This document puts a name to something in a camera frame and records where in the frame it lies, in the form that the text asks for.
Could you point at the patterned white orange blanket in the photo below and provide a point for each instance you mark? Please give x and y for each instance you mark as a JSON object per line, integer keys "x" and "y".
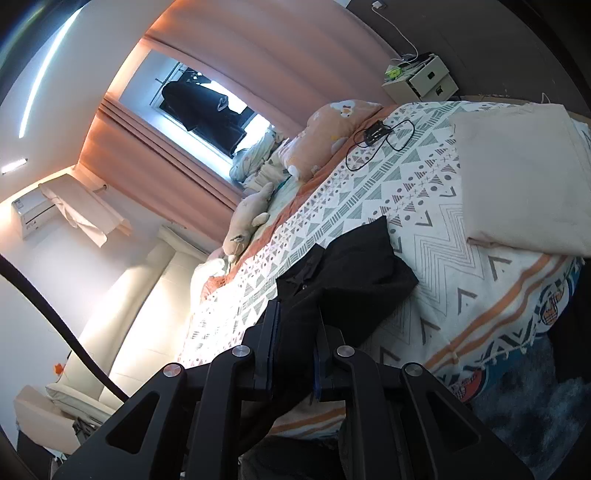
{"x": 415, "y": 194}

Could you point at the blue shaggy rug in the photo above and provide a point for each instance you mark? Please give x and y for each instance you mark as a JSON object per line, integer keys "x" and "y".
{"x": 531, "y": 406}

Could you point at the metal clothes rail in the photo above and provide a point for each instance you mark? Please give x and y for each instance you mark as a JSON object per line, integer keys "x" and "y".
{"x": 173, "y": 74}

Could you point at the beige folded cloth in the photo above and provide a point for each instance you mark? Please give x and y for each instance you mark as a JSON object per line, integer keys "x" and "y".
{"x": 521, "y": 180}

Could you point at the blue orange printed bedsheet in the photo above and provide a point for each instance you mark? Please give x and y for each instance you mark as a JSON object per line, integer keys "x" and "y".
{"x": 545, "y": 309}

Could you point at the beige plush toy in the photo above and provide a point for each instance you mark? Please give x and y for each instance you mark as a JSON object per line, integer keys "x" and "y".
{"x": 247, "y": 217}

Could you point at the white nightstand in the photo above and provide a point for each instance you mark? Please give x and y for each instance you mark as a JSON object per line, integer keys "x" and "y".
{"x": 425, "y": 78}

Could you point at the hanging white shirt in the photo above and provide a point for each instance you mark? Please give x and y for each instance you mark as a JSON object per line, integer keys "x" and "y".
{"x": 83, "y": 207}

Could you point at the small black device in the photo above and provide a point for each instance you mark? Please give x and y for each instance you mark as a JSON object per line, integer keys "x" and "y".
{"x": 375, "y": 132}

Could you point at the orange printed pillow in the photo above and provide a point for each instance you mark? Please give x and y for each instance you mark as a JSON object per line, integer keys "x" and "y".
{"x": 323, "y": 134}

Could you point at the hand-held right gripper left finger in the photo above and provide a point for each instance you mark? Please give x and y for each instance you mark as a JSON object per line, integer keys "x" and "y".
{"x": 272, "y": 332}

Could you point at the ceiling strip light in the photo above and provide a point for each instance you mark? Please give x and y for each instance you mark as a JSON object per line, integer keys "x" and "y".
{"x": 46, "y": 74}

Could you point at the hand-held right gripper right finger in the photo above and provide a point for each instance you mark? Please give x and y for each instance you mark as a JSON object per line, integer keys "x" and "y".
{"x": 317, "y": 369}

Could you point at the white air conditioner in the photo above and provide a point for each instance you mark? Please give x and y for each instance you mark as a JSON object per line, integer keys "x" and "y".
{"x": 37, "y": 207}

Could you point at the dark framed window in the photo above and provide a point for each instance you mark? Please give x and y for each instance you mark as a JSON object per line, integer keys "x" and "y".
{"x": 152, "y": 78}

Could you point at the pink curtain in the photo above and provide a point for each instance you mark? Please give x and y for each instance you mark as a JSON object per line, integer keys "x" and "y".
{"x": 277, "y": 50}
{"x": 152, "y": 170}

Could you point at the cream padded headboard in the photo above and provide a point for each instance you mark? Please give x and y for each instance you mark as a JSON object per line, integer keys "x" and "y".
{"x": 134, "y": 314}

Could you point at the crumpled pale duvet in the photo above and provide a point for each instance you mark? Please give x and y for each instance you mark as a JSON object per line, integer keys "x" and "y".
{"x": 254, "y": 157}

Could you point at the green item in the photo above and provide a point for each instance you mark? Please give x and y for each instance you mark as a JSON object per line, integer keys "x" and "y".
{"x": 393, "y": 71}

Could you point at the hanging dark jacket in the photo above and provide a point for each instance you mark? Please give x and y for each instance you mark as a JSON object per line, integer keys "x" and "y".
{"x": 198, "y": 110}

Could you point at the black button shirt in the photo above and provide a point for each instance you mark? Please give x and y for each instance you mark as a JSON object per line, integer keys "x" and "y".
{"x": 351, "y": 277}

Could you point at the pale pillow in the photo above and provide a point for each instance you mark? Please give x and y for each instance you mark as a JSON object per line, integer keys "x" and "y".
{"x": 207, "y": 272}

